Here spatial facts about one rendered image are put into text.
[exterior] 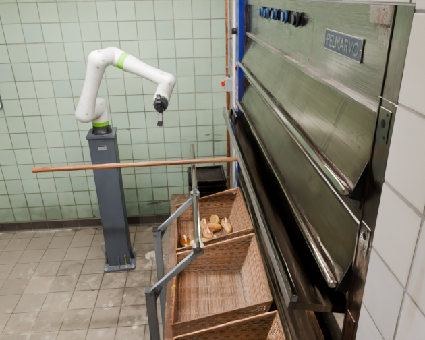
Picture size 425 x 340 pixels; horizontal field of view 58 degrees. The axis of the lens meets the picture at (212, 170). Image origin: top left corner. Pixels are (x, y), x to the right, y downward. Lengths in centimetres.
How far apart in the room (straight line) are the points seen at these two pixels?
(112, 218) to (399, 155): 271
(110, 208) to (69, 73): 122
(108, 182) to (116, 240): 53
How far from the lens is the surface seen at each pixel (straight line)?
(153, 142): 366
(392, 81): 80
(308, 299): 107
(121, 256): 345
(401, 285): 82
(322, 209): 119
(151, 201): 393
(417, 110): 72
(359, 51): 96
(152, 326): 192
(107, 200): 316
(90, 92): 273
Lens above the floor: 212
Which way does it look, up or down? 24 degrees down
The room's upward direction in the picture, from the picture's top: 1 degrees counter-clockwise
